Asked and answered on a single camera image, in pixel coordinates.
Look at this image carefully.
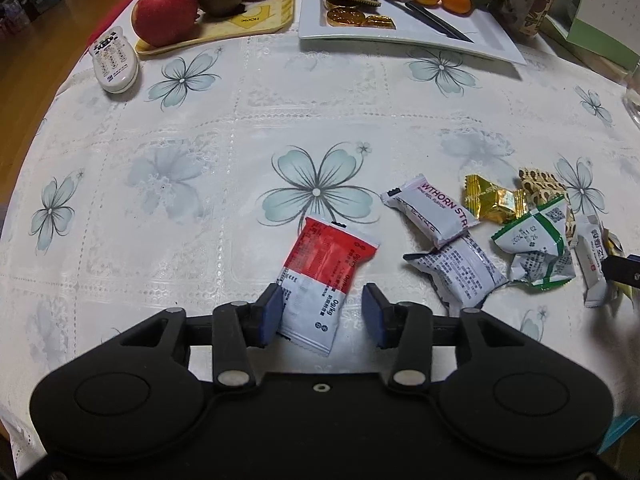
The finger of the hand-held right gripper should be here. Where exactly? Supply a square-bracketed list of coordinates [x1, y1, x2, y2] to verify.
[600, 254, 640, 292]

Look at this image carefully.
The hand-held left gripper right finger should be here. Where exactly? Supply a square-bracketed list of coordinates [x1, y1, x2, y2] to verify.
[362, 283, 536, 394]

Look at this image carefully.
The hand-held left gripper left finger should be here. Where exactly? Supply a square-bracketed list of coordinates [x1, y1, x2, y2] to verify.
[109, 283, 284, 394]

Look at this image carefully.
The white packet with black lettering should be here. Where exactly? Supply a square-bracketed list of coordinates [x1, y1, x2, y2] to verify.
[570, 215, 623, 308]

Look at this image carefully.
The red and white snack packet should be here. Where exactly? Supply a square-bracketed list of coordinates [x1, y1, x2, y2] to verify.
[276, 216, 381, 357]

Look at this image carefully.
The green and white snack packet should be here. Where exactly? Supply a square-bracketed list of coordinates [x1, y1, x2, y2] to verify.
[509, 247, 576, 292]
[490, 194, 573, 266]

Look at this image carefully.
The white packet with small print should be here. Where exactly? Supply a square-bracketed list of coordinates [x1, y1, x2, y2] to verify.
[404, 235, 508, 309]

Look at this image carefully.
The brown patterned snack packet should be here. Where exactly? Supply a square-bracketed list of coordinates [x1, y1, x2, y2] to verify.
[517, 167, 571, 211]

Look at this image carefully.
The white packet with purple lettering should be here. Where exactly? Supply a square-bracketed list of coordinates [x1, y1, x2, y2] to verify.
[381, 174, 481, 250]

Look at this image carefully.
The gold foil candy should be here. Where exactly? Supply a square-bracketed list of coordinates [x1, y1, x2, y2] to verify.
[464, 174, 526, 223]

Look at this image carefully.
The desk calendar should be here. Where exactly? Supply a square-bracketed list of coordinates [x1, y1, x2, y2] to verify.
[545, 0, 640, 71]

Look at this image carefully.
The white rectangular plate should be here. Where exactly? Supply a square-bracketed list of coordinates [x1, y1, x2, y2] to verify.
[298, 0, 528, 66]

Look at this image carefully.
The patterned snack jar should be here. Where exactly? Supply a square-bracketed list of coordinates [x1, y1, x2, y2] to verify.
[492, 0, 561, 43]

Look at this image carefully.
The yellow fruit tray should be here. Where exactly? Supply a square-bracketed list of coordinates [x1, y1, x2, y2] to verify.
[135, 0, 296, 56]

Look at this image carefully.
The white remote control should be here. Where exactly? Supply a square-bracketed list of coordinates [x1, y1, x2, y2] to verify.
[89, 26, 141, 94]

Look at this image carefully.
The gold chocolate coin stack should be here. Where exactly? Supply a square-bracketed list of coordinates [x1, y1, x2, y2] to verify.
[326, 7, 368, 27]

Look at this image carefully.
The black knife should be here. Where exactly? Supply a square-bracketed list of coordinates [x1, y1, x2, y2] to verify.
[372, 0, 475, 43]

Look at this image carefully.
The red apple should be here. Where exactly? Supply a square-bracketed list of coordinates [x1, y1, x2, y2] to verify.
[131, 0, 200, 48]

